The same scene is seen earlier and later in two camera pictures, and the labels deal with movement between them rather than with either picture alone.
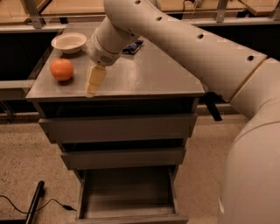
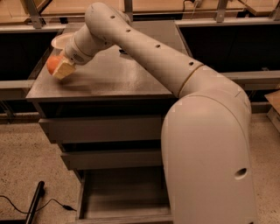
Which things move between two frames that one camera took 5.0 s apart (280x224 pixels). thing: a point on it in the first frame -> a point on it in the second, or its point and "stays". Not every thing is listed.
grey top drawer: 118,129 stays
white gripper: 101,53 -> 72,53
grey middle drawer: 122,157 stays
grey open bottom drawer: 129,195 stays
